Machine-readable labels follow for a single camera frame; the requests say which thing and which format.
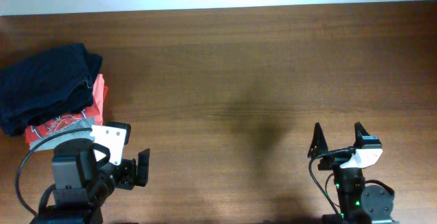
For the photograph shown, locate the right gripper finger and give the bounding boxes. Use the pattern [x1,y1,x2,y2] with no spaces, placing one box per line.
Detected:
[354,122,369,148]
[307,123,328,158]

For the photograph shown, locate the navy blue shorts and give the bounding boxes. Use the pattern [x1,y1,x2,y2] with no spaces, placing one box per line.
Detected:
[1,43,102,137]

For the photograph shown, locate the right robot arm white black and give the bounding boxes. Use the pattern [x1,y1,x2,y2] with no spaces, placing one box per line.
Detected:
[307,122,396,224]

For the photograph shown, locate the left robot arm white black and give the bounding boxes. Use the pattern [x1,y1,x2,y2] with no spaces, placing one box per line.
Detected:
[31,122,150,224]

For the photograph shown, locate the grey folded t-shirt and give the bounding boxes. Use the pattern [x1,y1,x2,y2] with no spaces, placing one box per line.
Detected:
[29,125,94,151]

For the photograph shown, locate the red printed t-shirt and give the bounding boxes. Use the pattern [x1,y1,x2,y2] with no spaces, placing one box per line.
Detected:
[25,106,103,144]

